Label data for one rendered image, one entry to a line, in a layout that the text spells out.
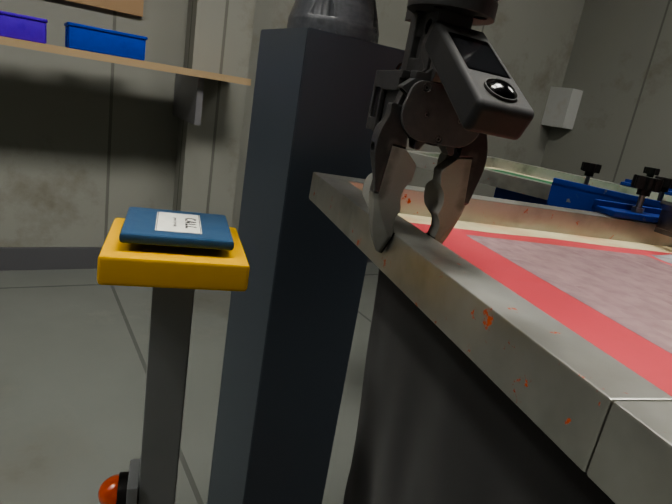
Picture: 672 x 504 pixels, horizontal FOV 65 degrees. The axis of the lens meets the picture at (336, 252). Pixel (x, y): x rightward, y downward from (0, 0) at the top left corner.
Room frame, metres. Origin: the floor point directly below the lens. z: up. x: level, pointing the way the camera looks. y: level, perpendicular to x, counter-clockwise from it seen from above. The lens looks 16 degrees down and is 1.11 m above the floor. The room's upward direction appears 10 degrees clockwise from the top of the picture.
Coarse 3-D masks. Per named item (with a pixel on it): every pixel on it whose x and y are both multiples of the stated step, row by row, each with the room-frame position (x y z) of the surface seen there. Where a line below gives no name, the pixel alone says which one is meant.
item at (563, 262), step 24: (456, 240) 0.62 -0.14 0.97; (480, 240) 0.64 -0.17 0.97; (504, 240) 0.67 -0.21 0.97; (528, 240) 0.70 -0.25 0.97; (552, 240) 0.73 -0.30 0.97; (480, 264) 0.52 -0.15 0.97; (504, 264) 0.54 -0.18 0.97; (528, 264) 0.56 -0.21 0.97; (552, 264) 0.58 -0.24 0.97; (576, 264) 0.61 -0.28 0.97; (600, 264) 0.63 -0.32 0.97; (624, 264) 0.66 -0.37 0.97; (648, 264) 0.69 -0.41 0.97; (624, 288) 0.54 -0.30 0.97; (648, 288) 0.56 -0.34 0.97
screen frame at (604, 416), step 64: (320, 192) 0.67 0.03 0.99; (384, 256) 0.44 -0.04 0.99; (448, 256) 0.39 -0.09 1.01; (448, 320) 0.33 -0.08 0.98; (512, 320) 0.28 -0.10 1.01; (512, 384) 0.26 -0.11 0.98; (576, 384) 0.22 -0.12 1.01; (640, 384) 0.22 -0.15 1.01; (576, 448) 0.21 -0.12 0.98; (640, 448) 0.18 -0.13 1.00
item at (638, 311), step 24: (528, 288) 0.47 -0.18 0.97; (552, 288) 0.48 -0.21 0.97; (576, 288) 0.50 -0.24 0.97; (600, 288) 0.52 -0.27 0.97; (552, 312) 0.41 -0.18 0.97; (576, 312) 0.42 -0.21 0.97; (600, 312) 0.43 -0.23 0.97; (624, 312) 0.45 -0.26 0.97; (648, 312) 0.46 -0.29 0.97; (600, 336) 0.37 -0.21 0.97; (624, 336) 0.39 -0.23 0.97; (648, 336) 0.40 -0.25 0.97; (624, 360) 0.34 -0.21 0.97; (648, 360) 0.34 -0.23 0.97
